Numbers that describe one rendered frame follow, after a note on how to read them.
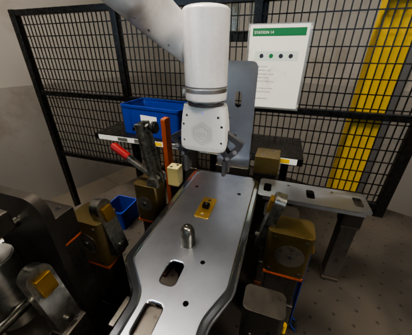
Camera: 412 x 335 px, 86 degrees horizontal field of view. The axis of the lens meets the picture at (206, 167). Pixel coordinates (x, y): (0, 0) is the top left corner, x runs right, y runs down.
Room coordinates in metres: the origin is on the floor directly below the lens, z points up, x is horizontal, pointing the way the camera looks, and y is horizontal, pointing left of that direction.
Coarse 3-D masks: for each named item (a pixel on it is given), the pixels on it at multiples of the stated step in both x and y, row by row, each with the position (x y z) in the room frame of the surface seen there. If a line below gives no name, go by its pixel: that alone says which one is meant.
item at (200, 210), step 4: (204, 200) 0.50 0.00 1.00; (212, 200) 0.50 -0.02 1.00; (216, 200) 0.50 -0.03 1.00; (200, 204) 0.48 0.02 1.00; (204, 204) 0.47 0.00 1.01; (208, 204) 0.47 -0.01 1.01; (212, 204) 0.48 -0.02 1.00; (200, 208) 0.46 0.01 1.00; (204, 208) 0.46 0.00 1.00; (208, 208) 0.46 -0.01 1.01; (212, 208) 0.46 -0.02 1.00; (196, 212) 0.45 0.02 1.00; (200, 212) 0.45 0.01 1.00; (204, 212) 0.45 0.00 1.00; (208, 212) 0.45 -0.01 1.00; (196, 216) 0.43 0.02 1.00; (200, 216) 0.43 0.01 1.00; (204, 216) 0.43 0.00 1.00; (208, 216) 0.43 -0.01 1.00
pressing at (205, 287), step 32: (192, 192) 0.54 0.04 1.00; (224, 192) 0.54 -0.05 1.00; (256, 192) 0.54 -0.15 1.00; (160, 224) 0.41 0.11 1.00; (192, 224) 0.41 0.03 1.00; (224, 224) 0.41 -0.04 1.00; (128, 256) 0.31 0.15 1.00; (160, 256) 0.31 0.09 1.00; (192, 256) 0.31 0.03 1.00; (224, 256) 0.31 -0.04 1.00; (160, 288) 0.24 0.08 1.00; (192, 288) 0.24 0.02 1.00; (224, 288) 0.24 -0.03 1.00; (128, 320) 0.19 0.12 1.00; (160, 320) 0.19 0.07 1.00; (192, 320) 0.19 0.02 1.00
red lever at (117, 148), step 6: (114, 144) 0.54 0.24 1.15; (114, 150) 0.54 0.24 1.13; (120, 150) 0.54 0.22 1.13; (120, 156) 0.53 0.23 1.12; (126, 156) 0.53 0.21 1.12; (132, 156) 0.54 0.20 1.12; (132, 162) 0.53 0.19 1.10; (138, 162) 0.53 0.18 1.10; (138, 168) 0.52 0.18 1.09; (144, 168) 0.52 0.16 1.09; (156, 174) 0.52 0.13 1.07
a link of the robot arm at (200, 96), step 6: (186, 90) 0.45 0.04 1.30; (192, 90) 0.44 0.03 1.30; (198, 90) 0.43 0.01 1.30; (204, 90) 0.43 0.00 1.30; (210, 90) 0.43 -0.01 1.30; (216, 90) 0.43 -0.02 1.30; (222, 90) 0.44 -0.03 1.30; (186, 96) 0.45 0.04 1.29; (192, 96) 0.44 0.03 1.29; (198, 96) 0.43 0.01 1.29; (204, 96) 0.43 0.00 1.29; (210, 96) 0.43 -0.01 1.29; (216, 96) 0.43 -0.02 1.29; (222, 96) 0.44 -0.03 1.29; (198, 102) 0.44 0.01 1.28; (204, 102) 0.43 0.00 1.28; (210, 102) 0.44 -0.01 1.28; (216, 102) 0.44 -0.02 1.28
